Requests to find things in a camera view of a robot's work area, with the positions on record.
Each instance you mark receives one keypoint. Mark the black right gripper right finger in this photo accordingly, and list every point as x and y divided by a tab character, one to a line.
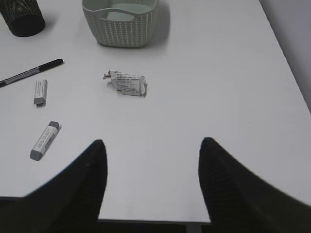
238	201

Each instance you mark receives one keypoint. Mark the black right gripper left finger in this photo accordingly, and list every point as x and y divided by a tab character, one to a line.
68	203

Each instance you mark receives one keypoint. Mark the white waste paper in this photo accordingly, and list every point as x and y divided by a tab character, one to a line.
127	84

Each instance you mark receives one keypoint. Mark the black marker pen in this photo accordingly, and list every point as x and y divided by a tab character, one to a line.
32	72

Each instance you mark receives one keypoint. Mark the grey white eraser right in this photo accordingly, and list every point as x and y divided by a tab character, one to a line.
45	141

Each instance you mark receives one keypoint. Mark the grey white eraser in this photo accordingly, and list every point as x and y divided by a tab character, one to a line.
45	141
40	92

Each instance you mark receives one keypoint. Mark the grey white eraser middle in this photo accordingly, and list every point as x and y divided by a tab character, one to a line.
40	92

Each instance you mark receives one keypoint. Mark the pale green woven plastic basket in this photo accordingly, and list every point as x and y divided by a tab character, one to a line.
121	23

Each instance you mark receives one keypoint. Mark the black mesh pen holder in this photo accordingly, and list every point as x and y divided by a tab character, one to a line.
23	17

